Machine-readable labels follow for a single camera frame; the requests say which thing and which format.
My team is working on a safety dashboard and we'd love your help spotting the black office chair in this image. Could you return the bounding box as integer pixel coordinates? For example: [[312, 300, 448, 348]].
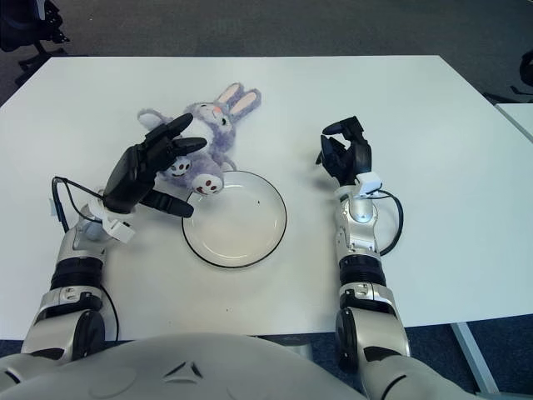
[[0, 0, 72, 72]]

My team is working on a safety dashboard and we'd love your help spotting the purple plush bunny doll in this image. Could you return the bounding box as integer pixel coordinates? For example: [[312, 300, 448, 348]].
[[137, 82, 262, 197]]

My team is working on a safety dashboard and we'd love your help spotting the white neighbouring table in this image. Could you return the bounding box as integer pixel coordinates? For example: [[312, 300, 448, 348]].
[[495, 102, 533, 143]]

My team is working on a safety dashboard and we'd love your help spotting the grey metal table leg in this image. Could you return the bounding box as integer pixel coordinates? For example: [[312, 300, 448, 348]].
[[451, 322, 501, 395]]

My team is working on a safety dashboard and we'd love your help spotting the white plate black rim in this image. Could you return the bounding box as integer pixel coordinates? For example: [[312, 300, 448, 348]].
[[181, 169, 288, 270]]

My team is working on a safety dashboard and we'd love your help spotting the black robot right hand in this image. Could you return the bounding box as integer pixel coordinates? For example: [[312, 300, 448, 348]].
[[315, 116, 374, 187]]

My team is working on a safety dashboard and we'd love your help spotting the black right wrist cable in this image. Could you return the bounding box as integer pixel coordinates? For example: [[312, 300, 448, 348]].
[[374, 189, 405, 258]]

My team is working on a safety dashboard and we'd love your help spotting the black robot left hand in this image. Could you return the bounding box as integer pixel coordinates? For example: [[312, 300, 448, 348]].
[[102, 112, 208, 218]]

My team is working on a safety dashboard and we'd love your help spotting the grey robot torso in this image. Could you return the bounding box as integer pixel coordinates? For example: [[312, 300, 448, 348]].
[[0, 331, 367, 400]]

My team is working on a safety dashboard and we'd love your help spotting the grey table base bar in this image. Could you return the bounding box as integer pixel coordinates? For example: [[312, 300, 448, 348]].
[[286, 337, 312, 359]]

